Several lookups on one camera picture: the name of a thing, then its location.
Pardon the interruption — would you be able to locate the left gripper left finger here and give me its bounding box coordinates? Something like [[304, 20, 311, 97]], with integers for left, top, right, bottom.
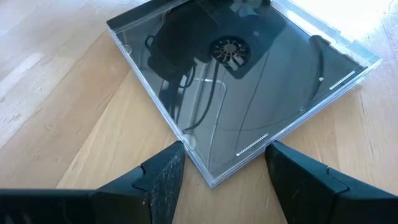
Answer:
[[93, 141, 187, 224]]

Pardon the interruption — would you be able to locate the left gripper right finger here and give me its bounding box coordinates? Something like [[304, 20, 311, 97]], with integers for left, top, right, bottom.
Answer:
[[265, 141, 398, 224]]

